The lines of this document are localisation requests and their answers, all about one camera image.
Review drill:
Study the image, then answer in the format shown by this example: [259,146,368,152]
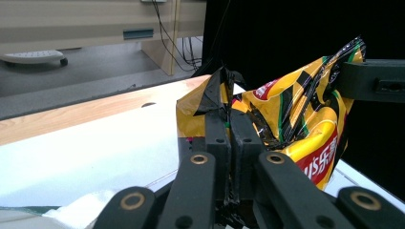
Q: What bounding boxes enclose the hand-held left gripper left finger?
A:
[204,109,232,203]

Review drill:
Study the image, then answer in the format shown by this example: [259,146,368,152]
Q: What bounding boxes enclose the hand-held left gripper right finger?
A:
[230,109,267,202]

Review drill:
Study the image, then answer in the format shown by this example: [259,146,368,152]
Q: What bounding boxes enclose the yellow snack bag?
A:
[176,35,368,192]

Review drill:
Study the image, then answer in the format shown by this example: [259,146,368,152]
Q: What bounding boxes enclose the white tote bag coloured blobs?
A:
[0,189,118,229]

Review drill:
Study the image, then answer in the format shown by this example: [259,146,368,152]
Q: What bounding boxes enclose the black curtain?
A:
[191,0,405,202]

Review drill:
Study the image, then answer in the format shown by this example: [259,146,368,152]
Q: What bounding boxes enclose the white table mat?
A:
[0,83,405,229]

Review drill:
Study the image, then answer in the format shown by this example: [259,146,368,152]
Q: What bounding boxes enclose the light wooden desk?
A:
[0,0,208,77]

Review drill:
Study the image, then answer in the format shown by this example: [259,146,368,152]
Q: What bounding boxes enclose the office chair base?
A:
[0,49,70,68]

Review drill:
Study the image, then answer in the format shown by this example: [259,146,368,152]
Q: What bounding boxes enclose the black hanging cables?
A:
[150,0,203,73]

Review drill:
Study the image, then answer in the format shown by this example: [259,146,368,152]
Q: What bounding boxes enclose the grey-blue desk handle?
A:
[122,28,155,41]

